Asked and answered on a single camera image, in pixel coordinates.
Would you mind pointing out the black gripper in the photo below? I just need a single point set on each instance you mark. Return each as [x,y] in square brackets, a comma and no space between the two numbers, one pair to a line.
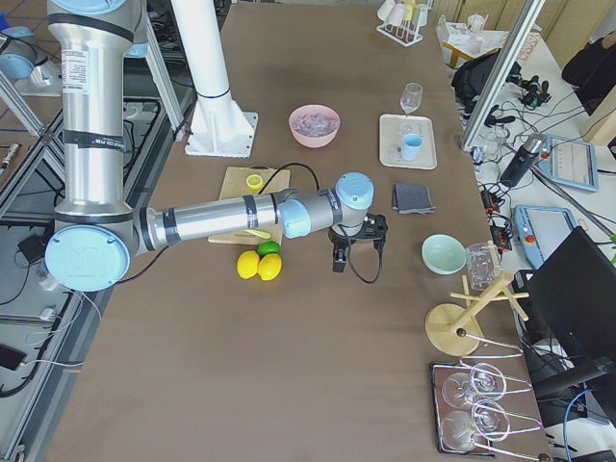
[338,240]

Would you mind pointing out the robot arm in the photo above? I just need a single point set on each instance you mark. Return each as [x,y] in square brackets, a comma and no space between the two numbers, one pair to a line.
[97,233]

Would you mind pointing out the clear ice cubes pile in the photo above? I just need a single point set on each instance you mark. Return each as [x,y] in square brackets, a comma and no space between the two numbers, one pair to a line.
[315,125]

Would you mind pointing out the blue plastic cup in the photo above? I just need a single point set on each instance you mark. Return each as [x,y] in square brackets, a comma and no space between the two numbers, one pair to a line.
[411,147]

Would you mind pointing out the white cup rack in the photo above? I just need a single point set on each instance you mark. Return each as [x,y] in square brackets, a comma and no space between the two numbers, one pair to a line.
[408,33]

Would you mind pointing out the pink cup on rack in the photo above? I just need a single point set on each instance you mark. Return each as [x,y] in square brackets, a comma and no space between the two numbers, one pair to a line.
[391,12]

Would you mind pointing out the green lime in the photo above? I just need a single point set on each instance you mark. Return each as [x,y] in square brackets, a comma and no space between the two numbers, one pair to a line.
[267,248]

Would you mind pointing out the yellow plastic knife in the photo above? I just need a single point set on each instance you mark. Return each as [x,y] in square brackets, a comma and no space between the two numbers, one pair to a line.
[259,233]

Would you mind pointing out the dark grey folded cloth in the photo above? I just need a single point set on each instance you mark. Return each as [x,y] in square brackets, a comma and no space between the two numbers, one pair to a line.
[412,199]

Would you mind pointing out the green bowl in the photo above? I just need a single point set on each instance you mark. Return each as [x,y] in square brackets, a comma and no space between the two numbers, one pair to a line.
[443,254]

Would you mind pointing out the yellow lemon half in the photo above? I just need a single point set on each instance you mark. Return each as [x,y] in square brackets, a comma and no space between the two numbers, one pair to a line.
[255,182]

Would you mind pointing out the wooden cutting board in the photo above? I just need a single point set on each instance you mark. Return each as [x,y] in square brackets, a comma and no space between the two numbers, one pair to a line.
[233,185]

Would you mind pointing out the pink bowl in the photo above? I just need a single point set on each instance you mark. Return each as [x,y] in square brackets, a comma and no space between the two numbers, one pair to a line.
[313,109]

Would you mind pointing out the cream serving tray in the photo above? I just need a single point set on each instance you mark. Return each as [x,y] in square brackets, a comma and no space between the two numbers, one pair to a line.
[390,141]

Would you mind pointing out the wooden glass stand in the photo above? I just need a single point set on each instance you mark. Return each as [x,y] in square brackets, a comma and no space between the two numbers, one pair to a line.
[454,330]

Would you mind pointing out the clear wine glass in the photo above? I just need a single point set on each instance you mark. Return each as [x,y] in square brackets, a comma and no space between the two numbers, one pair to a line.
[410,100]

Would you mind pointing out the white pillar with base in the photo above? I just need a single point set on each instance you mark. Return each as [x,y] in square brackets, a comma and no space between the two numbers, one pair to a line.
[219,127]

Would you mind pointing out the blue teach pendant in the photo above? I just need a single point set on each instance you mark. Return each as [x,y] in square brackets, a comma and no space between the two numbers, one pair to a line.
[570,163]
[541,230]

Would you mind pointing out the black tray with glasses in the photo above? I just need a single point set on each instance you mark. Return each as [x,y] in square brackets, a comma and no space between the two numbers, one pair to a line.
[469,418]

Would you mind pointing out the black thermos bottle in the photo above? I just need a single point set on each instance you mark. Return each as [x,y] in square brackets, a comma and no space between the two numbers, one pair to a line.
[523,159]

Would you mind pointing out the black monitor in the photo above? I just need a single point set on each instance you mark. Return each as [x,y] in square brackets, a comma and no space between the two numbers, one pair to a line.
[574,292]

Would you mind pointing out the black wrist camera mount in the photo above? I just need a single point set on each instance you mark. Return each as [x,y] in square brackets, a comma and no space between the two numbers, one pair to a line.
[374,228]

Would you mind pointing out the aluminium frame post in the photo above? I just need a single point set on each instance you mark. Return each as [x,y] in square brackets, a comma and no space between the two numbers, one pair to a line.
[496,79]

